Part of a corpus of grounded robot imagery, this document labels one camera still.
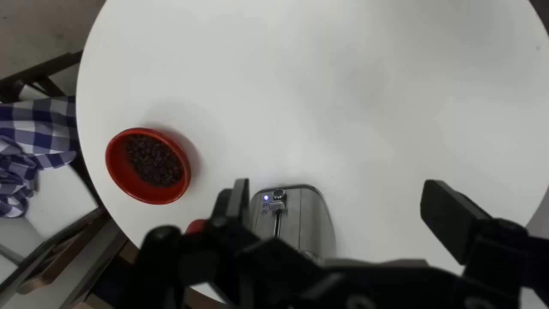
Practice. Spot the red mug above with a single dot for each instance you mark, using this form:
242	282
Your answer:
196	227

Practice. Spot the blue white checked cloth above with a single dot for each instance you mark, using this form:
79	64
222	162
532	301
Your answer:
35	126

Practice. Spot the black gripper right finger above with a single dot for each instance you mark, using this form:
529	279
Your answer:
455	221

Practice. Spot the dark coffee beans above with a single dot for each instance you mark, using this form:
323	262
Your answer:
153	162

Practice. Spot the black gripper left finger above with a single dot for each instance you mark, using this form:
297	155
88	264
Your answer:
239	200

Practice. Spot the red bowl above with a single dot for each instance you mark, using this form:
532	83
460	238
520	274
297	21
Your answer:
120	173

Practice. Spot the black metal frame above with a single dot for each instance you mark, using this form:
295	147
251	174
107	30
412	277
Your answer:
40	71

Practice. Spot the grey metal rail frame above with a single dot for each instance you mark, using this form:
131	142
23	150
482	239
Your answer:
69	252

